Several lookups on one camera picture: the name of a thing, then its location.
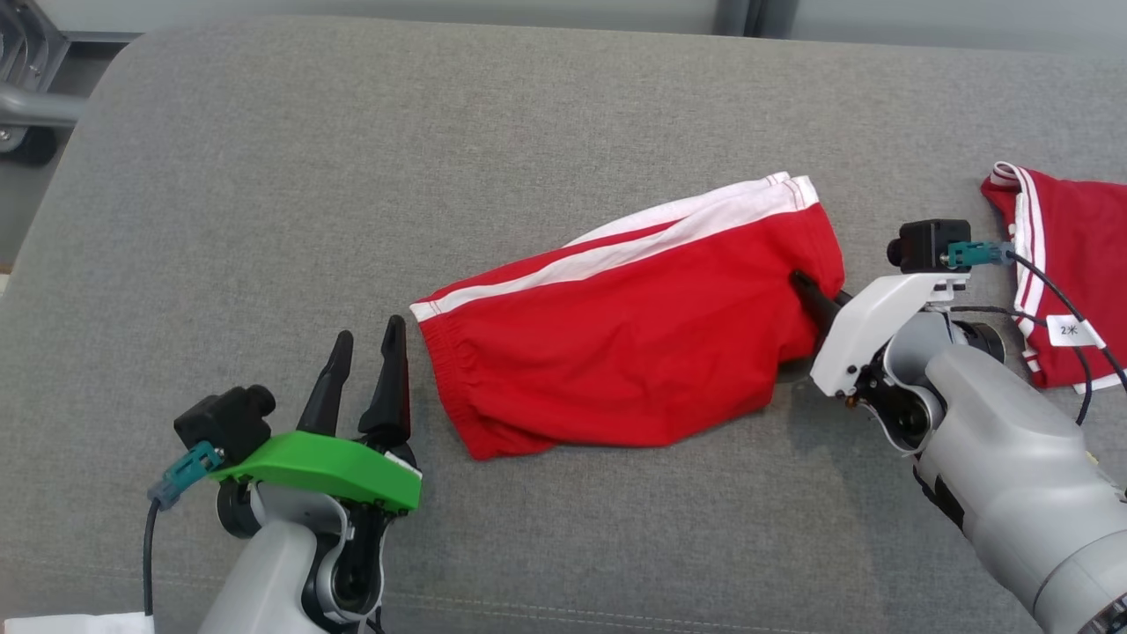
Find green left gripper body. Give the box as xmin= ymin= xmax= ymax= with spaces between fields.
xmin=209 ymin=431 xmax=424 ymax=514

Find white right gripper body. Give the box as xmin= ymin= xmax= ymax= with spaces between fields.
xmin=810 ymin=273 xmax=972 ymax=397

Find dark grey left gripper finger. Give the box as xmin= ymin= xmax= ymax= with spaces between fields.
xmin=357 ymin=314 xmax=413 ymax=446
xmin=297 ymin=331 xmax=355 ymax=438

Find red white sports shorts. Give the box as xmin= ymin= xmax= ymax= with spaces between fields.
xmin=409 ymin=172 xmax=846 ymax=461

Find red white jersey shirt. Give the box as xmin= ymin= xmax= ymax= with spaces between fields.
xmin=982 ymin=161 xmax=1127 ymax=394

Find grey fabric sofa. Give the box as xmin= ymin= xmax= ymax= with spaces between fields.
xmin=0 ymin=13 xmax=1127 ymax=634

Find black caster wheel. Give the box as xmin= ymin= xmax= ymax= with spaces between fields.
xmin=0 ymin=128 xmax=59 ymax=168

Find black right cable teal plug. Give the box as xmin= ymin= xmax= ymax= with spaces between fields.
xmin=947 ymin=240 xmax=1127 ymax=428

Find black cable teal plug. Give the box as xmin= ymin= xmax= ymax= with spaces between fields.
xmin=947 ymin=240 xmax=1127 ymax=428
xmin=143 ymin=443 xmax=223 ymax=617

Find black left cable teal plug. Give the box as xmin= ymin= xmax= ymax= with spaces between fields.
xmin=143 ymin=443 xmax=223 ymax=617

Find grey metal cart frame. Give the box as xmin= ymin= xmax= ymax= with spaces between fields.
xmin=0 ymin=0 xmax=89 ymax=133

